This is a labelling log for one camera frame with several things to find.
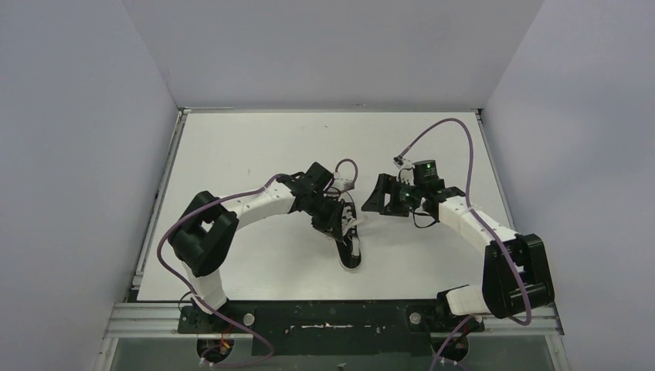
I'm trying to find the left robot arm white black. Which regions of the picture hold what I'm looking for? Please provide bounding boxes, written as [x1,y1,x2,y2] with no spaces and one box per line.
[158,162,361,330]

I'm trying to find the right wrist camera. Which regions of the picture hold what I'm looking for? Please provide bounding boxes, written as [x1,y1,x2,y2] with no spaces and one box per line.
[392,155,414,172]

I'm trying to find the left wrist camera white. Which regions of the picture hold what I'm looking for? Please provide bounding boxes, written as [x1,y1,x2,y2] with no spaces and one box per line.
[332,172,355,191]

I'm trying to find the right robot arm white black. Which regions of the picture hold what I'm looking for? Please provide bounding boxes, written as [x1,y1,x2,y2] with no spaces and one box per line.
[361,159,555,330]

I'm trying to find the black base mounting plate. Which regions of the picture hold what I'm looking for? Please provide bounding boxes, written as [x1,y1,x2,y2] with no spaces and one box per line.
[178,298,462,361]

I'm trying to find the black white canvas sneaker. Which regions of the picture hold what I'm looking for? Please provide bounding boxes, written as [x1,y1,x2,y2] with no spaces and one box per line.
[336,192,361,271]

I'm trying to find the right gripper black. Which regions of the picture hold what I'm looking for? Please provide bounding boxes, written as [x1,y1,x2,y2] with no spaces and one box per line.
[362,174,425,218]

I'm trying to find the aluminium frame rail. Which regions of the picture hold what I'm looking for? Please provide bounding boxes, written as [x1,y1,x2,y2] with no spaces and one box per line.
[102,299,565,339]

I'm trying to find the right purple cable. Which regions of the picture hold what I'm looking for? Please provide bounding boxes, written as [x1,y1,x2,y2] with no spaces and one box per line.
[396,117,533,371]

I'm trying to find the white shoelace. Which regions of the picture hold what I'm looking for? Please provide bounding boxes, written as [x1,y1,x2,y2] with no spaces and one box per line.
[343,203,361,257]

